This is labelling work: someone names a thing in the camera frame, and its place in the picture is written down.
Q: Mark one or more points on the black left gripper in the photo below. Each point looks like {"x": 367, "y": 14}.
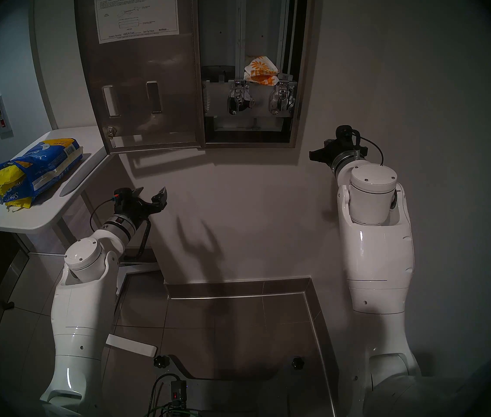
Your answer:
{"x": 139, "y": 210}

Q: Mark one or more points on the wall fire extinguisher cabinet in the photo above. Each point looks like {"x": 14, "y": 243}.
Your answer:
{"x": 1, "y": 118}

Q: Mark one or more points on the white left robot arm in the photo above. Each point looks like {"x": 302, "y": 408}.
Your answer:
{"x": 80, "y": 312}

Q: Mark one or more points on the chrome dispensing lever mechanism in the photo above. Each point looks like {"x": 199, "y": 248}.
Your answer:
{"x": 239, "y": 99}
{"x": 282, "y": 99}

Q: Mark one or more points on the orange flower print pad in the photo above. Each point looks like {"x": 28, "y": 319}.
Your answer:
{"x": 260, "y": 68}

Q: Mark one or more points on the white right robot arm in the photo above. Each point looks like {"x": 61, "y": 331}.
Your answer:
{"x": 376, "y": 246}

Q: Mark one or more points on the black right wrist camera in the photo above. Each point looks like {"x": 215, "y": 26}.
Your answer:
{"x": 344, "y": 134}

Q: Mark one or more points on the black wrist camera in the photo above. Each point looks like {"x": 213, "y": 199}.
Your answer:
{"x": 121, "y": 201}
{"x": 344, "y": 134}

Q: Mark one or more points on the black base knob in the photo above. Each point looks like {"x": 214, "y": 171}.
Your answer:
{"x": 162, "y": 362}
{"x": 298, "y": 363}

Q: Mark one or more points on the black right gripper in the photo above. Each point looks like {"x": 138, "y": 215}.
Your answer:
{"x": 341, "y": 154}

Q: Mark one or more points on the metal door lock knob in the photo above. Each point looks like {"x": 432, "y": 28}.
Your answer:
{"x": 111, "y": 132}

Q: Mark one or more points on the grey robot base platform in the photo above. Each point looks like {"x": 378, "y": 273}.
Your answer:
{"x": 236, "y": 394}

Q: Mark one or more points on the yellow wrapped pad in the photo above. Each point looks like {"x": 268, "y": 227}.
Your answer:
{"x": 19, "y": 203}
{"x": 6, "y": 175}

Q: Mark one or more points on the white overbed table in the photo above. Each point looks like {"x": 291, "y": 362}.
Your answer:
{"x": 32, "y": 218}

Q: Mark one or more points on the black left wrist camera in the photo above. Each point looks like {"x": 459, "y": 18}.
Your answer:
{"x": 121, "y": 201}

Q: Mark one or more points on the white instruction sheet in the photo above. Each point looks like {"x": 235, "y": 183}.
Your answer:
{"x": 136, "y": 12}

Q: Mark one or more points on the stainless steel dispenser door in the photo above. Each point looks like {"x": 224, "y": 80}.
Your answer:
{"x": 141, "y": 73}

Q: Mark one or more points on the blue pad package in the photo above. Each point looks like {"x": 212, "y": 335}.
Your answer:
{"x": 49, "y": 164}

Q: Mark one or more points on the black power box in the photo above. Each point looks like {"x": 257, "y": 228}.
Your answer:
{"x": 179, "y": 392}

